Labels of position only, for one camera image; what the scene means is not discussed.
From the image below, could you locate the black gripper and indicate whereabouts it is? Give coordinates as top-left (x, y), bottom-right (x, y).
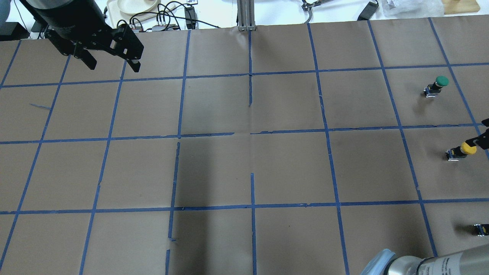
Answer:
top-left (21, 0), bottom-right (144, 73)

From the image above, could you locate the yellow push button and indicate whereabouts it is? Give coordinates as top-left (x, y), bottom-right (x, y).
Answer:
top-left (445, 142), bottom-right (477, 161)

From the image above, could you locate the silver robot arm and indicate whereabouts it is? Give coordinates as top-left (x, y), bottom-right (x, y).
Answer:
top-left (360, 119), bottom-right (489, 275)

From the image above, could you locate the green push button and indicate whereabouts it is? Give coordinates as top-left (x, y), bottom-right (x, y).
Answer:
top-left (423, 76), bottom-right (449, 98)

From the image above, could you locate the beige tray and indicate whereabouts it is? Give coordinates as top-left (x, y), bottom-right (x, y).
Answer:
top-left (105, 0), bottom-right (169, 28)

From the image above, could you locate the beige plate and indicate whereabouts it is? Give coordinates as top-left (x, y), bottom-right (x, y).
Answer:
top-left (117, 0), bottom-right (160, 15)

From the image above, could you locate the black power adapter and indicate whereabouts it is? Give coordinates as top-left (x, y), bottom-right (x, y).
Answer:
top-left (185, 5), bottom-right (197, 29)

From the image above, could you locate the wooden cutting board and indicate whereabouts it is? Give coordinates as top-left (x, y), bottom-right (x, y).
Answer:
top-left (442, 0), bottom-right (481, 15)

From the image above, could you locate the clear plastic bag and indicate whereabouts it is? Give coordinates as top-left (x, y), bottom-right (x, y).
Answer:
top-left (379, 0), bottom-right (445, 18)

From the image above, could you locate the aluminium frame post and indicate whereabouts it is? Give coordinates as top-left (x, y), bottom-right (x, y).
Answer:
top-left (237, 0), bottom-right (256, 31)

